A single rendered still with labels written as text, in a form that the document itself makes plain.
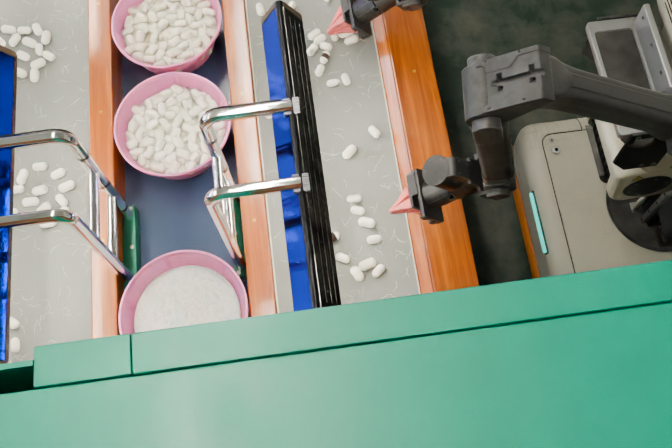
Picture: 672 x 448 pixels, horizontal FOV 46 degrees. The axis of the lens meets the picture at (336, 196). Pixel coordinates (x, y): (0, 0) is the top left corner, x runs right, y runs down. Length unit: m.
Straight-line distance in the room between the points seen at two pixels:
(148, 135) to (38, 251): 0.35
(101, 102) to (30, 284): 0.44
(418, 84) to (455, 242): 0.39
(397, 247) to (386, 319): 1.13
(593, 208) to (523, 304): 1.73
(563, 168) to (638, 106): 1.16
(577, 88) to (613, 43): 0.54
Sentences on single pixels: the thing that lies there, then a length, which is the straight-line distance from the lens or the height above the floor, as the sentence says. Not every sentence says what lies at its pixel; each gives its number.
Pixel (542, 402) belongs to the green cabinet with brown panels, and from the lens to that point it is 0.58.
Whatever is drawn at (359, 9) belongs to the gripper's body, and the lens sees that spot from 1.84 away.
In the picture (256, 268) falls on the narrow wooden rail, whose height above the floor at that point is 0.76.
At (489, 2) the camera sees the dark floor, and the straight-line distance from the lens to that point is 2.94.
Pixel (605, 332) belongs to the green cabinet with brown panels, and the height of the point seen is 1.79.
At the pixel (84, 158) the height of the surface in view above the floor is 1.03.
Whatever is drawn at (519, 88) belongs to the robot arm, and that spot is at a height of 1.44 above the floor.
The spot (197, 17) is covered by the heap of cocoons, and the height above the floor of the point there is 0.74.
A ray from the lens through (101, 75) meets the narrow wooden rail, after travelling 1.95.
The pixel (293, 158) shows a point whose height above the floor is 1.11.
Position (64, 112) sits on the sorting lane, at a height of 0.74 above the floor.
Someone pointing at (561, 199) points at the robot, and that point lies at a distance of 2.30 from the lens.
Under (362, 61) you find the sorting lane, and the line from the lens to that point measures 1.90.
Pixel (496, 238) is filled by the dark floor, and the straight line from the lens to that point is 2.53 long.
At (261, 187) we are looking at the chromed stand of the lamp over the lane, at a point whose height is 1.12.
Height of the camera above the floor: 2.35
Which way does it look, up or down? 67 degrees down
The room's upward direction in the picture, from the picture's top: 5 degrees counter-clockwise
